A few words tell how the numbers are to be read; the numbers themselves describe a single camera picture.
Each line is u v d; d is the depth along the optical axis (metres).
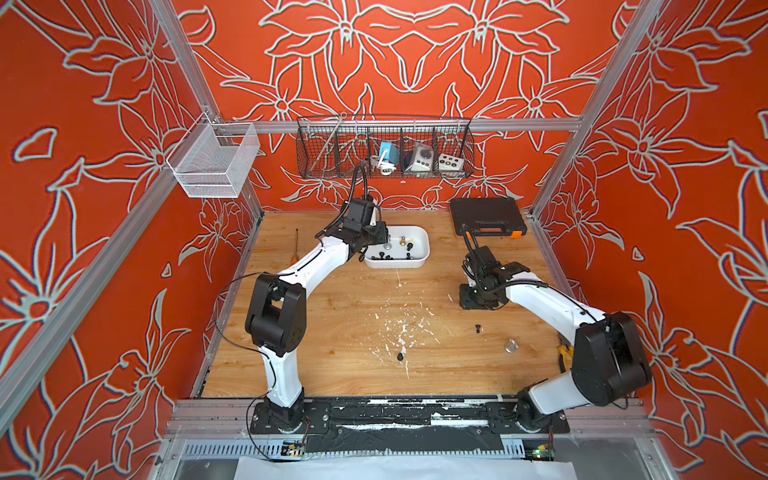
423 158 0.90
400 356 0.82
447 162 0.94
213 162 0.92
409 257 1.03
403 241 1.09
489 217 1.12
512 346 0.82
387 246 1.07
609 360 0.42
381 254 1.06
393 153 0.84
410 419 0.74
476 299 0.76
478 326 0.88
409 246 1.07
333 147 1.01
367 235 0.77
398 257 1.04
